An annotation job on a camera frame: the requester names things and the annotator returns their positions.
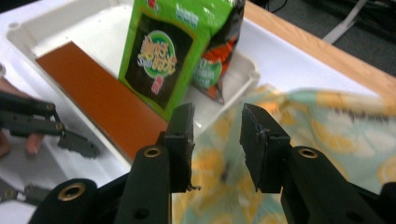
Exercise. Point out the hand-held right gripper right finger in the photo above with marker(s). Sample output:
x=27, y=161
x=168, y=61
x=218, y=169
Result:
x=264, y=155

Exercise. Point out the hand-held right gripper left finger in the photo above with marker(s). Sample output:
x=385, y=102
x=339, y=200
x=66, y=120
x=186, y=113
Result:
x=180, y=140

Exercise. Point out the brown carton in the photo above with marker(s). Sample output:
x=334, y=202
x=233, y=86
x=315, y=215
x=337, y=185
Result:
x=99, y=99

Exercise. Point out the floral fabric bag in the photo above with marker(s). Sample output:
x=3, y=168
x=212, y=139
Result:
x=327, y=130

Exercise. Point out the green drink carton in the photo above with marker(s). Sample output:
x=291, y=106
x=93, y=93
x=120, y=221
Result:
x=158, y=56

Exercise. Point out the white plastic tray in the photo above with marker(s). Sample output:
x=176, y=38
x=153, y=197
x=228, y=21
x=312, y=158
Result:
x=93, y=31

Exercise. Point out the white metal stand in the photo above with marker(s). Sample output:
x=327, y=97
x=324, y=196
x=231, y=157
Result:
x=342, y=25

